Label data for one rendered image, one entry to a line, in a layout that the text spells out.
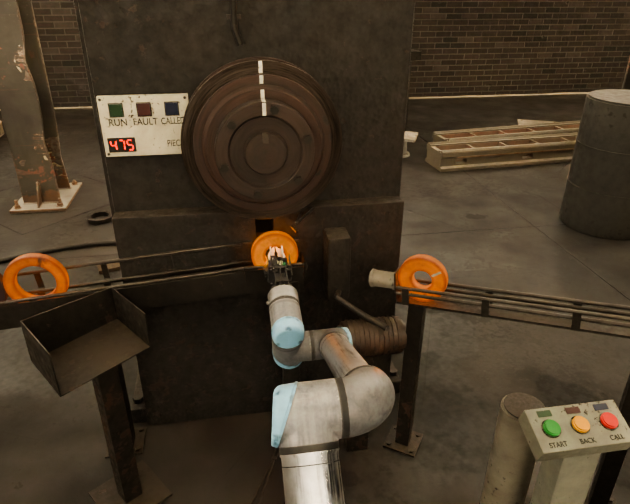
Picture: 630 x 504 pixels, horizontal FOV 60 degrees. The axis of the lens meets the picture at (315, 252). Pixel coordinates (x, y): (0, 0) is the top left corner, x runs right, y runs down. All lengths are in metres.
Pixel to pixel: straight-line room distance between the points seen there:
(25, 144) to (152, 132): 2.76
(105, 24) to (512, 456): 1.64
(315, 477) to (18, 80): 3.72
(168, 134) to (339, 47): 0.58
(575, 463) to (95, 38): 1.68
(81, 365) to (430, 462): 1.23
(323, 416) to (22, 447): 1.53
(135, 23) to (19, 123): 2.79
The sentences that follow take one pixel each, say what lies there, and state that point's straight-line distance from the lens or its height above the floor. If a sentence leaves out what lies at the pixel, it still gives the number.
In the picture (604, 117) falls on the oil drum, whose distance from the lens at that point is 3.92.
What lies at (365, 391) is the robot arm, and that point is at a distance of 1.08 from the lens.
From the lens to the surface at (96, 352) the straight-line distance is 1.68.
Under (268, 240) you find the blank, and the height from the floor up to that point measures 0.79.
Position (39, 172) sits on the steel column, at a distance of 4.50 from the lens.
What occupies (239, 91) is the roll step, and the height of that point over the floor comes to 1.27.
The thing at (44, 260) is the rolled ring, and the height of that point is 0.78.
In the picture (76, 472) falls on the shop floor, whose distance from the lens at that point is 2.22.
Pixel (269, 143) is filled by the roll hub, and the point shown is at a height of 1.14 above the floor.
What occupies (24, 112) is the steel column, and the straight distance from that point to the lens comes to 4.40.
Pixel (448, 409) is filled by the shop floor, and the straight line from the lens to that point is 2.34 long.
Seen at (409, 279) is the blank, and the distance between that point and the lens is 1.75.
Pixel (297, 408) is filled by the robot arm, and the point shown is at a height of 0.83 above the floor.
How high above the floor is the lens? 1.55
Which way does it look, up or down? 27 degrees down
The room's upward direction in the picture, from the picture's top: straight up
